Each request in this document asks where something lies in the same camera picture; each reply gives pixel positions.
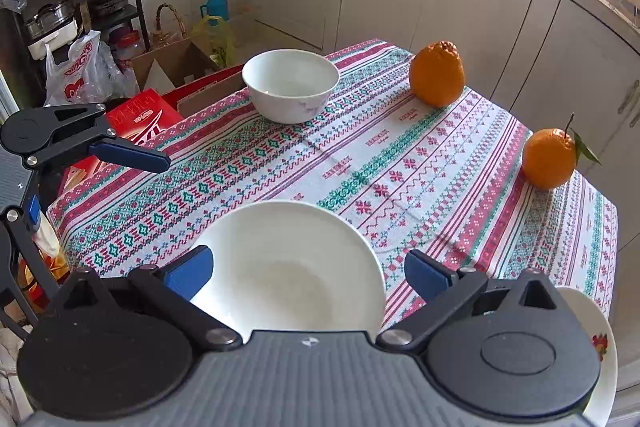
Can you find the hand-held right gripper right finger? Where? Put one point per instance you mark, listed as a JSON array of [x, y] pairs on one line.
[[425, 274]]

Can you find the black metal shelf rack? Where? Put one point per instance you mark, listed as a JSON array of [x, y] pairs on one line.
[[120, 13]]

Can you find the wicker basket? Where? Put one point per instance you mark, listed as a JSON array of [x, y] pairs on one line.
[[167, 38]]

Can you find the white pink floral bowl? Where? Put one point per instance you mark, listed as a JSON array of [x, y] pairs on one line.
[[290, 267], [290, 97]]

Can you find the red lid jar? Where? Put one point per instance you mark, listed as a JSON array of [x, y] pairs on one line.
[[126, 46]]

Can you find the red green patterned tablecloth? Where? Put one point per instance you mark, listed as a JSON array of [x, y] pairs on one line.
[[350, 167]]

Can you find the white fruit print plate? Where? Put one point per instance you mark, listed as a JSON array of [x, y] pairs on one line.
[[602, 372]]

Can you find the orange with leaf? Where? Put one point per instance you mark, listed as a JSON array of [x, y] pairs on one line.
[[547, 159]]

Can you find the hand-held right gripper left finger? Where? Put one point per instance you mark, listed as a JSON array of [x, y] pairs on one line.
[[192, 269]]

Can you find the red white plastic bag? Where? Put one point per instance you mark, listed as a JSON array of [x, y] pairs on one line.
[[75, 72]]

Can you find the red cardboard box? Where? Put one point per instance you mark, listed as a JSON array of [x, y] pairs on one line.
[[145, 117]]

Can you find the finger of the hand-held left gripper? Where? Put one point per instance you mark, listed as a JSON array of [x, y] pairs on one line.
[[135, 157], [33, 212]]

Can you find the open brown cardboard box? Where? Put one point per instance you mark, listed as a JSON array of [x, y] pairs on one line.
[[175, 64]]

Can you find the teal thermos jug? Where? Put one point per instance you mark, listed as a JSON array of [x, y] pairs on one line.
[[216, 4]]

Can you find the white electric steamer pot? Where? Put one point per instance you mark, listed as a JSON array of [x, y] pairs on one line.
[[50, 32]]

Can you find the red open carton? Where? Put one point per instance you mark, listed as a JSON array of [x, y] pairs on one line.
[[210, 94]]

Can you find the bumpy orange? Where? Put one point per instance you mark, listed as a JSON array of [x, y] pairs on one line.
[[437, 74]]

